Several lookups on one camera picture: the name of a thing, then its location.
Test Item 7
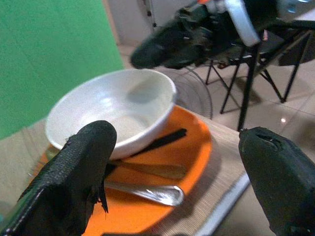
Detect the shiny silver spoon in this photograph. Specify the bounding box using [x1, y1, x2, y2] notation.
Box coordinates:
[104, 180, 185, 207]

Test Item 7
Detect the orange plate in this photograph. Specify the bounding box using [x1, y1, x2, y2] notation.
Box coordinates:
[29, 105, 214, 236]

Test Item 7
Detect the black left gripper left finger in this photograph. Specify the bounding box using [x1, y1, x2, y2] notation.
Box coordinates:
[4, 119, 118, 236]

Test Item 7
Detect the wire fan guard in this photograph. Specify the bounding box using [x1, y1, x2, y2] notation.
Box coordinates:
[169, 67, 214, 120]

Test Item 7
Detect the white ceramic bowl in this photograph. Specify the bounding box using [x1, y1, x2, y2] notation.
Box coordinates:
[45, 68, 178, 160]

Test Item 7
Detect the black folding chair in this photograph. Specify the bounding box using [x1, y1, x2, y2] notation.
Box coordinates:
[205, 21, 315, 115]

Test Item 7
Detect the black metal pole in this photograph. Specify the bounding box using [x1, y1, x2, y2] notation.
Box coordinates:
[237, 45, 260, 131]

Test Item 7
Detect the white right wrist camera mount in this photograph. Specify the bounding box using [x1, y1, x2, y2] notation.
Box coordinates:
[206, 0, 261, 47]

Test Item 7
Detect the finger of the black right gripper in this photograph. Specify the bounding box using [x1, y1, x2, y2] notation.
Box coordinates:
[163, 45, 210, 70]
[129, 20, 195, 70]

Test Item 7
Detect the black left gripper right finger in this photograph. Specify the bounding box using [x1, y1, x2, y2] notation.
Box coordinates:
[238, 126, 315, 236]

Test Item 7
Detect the black chopstick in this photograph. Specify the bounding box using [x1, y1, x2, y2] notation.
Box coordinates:
[132, 131, 188, 158]
[131, 128, 187, 156]

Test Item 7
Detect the dull metal cutlery piece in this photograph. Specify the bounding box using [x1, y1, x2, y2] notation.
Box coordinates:
[110, 159, 188, 180]

